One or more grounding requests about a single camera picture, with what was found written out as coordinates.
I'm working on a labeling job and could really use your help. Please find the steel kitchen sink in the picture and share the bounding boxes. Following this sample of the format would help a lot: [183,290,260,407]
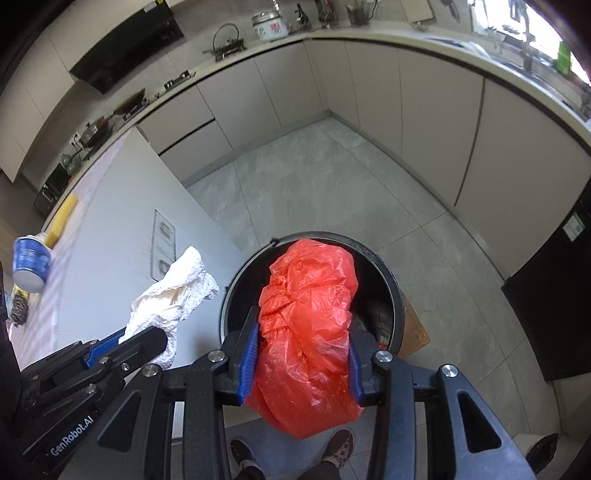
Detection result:
[434,32,583,107]

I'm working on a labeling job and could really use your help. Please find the green detergent bottle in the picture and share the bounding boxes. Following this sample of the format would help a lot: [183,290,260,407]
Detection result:
[556,41,573,75]

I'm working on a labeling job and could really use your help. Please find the beige cabinets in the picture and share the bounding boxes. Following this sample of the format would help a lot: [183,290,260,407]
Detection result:
[0,0,162,183]
[136,37,591,282]

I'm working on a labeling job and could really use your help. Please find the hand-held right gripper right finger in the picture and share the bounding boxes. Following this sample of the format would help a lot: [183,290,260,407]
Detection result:
[346,323,539,480]

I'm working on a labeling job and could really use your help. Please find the beige lower cabinets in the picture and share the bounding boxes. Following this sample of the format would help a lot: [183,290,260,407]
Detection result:
[136,37,591,282]

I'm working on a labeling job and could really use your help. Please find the black plastic bucket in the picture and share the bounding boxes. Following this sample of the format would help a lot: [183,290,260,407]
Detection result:
[222,231,407,365]

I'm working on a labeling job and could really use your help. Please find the black microwave oven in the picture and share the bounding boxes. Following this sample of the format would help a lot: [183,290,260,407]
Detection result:
[33,164,70,217]

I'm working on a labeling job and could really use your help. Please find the iron pot with arched handle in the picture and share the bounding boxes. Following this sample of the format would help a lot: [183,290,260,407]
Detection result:
[202,23,247,61]

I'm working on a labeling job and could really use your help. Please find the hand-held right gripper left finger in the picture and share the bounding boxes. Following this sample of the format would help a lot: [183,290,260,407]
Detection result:
[60,305,262,480]

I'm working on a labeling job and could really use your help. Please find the white kitchen island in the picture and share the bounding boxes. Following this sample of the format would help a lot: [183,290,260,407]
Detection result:
[60,127,247,370]

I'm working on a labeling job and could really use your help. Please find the white rice cooker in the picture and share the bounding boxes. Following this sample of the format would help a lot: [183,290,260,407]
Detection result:
[250,9,291,44]

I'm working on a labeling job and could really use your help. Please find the person's right leg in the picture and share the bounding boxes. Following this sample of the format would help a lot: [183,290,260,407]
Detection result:
[300,457,340,480]

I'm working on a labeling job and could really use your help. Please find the dark utensil holder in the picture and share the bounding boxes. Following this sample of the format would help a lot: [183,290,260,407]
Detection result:
[346,0,370,26]

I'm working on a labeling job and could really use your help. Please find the black built-in dishwasher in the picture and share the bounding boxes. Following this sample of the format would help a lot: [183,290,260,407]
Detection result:
[501,185,591,383]

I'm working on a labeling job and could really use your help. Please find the clear socket panel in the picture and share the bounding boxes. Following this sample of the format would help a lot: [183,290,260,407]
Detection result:
[151,209,177,280]

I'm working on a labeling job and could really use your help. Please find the person's right shoe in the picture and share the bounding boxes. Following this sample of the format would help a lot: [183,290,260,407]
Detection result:
[321,428,355,467]

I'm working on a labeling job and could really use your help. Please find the steel wool scourer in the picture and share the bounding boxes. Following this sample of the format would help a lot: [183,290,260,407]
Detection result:
[7,286,31,326]

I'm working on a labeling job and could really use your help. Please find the small wooden stool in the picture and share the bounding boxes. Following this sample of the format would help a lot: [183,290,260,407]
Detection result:
[397,300,431,361]

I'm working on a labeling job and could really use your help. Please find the black range hood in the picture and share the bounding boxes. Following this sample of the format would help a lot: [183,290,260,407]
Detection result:
[69,11,184,95]

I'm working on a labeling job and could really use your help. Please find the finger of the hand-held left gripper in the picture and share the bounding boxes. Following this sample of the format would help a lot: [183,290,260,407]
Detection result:
[51,325,169,402]
[21,327,127,384]

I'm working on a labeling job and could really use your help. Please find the beige cutting board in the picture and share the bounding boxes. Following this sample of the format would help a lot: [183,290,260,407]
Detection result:
[401,0,435,23]

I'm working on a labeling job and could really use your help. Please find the red plastic bag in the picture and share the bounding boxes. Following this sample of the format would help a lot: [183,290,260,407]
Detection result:
[245,237,365,439]

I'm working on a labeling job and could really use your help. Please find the black wok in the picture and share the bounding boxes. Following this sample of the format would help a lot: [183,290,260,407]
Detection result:
[113,89,147,116]

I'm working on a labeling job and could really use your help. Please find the dark kitchen faucet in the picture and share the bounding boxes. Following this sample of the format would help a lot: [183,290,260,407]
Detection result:
[508,0,536,70]

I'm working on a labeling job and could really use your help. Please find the white paper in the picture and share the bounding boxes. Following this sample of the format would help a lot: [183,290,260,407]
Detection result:
[117,246,221,370]

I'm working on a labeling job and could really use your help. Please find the bright window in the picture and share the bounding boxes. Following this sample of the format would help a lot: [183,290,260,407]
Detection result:
[466,0,591,84]

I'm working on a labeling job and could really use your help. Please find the blue paper cup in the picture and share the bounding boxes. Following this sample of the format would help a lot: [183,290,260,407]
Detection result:
[11,235,54,294]

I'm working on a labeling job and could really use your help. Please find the black gas hob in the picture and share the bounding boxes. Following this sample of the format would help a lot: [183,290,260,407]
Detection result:
[117,69,197,121]

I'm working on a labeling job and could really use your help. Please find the yellow sponge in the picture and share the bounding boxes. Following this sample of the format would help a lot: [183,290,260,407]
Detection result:
[44,194,80,250]

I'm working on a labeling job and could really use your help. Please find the beige upper cabinets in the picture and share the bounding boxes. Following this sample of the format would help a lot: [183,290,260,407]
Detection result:
[0,0,162,183]

